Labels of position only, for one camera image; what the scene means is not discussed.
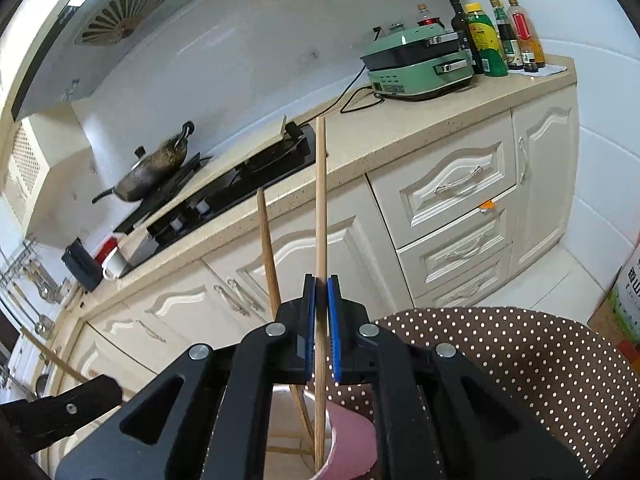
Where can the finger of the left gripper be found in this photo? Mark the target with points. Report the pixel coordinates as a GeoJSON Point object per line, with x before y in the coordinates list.
{"type": "Point", "coordinates": [31, 426]}

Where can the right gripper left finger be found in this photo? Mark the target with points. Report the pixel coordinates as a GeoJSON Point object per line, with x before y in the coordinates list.
{"type": "Point", "coordinates": [206, 415]}

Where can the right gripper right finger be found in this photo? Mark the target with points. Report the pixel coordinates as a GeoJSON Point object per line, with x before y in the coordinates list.
{"type": "Point", "coordinates": [436, 415]}

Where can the wooden chopstick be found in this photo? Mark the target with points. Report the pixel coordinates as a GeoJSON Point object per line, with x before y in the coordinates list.
{"type": "Point", "coordinates": [55, 359]}
{"type": "Point", "coordinates": [289, 451]}
{"type": "Point", "coordinates": [320, 296]}
{"type": "Point", "coordinates": [275, 301]}

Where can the pink cylindrical utensil holder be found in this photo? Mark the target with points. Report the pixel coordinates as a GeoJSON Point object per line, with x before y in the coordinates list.
{"type": "Point", "coordinates": [350, 442]}

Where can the brown polka dot tablecloth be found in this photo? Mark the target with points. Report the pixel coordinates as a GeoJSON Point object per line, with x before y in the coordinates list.
{"type": "Point", "coordinates": [576, 384]}

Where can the black electric kettle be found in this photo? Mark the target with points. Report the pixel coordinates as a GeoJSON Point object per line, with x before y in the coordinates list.
{"type": "Point", "coordinates": [82, 266]}

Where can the white mug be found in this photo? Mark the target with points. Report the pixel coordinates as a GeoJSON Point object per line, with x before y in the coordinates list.
{"type": "Point", "coordinates": [114, 265]}

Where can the base cabinets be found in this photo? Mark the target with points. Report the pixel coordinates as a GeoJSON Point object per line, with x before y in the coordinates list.
{"type": "Point", "coordinates": [401, 217]}

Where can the red box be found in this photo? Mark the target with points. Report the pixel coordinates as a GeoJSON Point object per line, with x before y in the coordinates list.
{"type": "Point", "coordinates": [105, 249]}

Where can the rice bag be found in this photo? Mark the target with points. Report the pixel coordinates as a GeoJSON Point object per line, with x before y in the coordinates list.
{"type": "Point", "coordinates": [617, 318]}

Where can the upper lattice cabinet left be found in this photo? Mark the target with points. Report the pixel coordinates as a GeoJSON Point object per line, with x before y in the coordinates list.
{"type": "Point", "coordinates": [46, 151]}

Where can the black induction cooker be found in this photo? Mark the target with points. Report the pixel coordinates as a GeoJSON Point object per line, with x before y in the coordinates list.
{"type": "Point", "coordinates": [166, 192]}

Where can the black wok with lid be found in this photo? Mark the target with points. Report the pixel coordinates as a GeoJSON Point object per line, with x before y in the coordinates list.
{"type": "Point", "coordinates": [151, 170]}

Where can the black glass gas hob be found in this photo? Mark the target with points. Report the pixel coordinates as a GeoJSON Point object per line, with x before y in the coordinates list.
{"type": "Point", "coordinates": [293, 153]}

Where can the green electric grill appliance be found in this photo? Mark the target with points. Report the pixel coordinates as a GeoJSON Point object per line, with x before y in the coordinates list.
{"type": "Point", "coordinates": [417, 64]}

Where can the dark soy sauce bottle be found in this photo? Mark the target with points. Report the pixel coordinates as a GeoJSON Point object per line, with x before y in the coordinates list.
{"type": "Point", "coordinates": [510, 45]}

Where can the green yellow oil bottle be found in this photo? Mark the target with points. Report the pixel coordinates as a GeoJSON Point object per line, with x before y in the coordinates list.
{"type": "Point", "coordinates": [486, 40]}

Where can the red label vinegar bottle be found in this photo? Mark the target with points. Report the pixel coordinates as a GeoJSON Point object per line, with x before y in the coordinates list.
{"type": "Point", "coordinates": [525, 32]}

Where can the dark glass sauce bottle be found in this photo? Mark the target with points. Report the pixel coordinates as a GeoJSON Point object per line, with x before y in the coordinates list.
{"type": "Point", "coordinates": [460, 25]}

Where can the red label soda bottle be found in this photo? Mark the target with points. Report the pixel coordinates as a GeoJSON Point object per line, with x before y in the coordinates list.
{"type": "Point", "coordinates": [426, 17]}

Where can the range hood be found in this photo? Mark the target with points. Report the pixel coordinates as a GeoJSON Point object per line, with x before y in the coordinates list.
{"type": "Point", "coordinates": [87, 40]}

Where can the wall utensil rack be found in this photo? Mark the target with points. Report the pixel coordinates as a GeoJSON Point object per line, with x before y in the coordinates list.
{"type": "Point", "coordinates": [30, 294]}

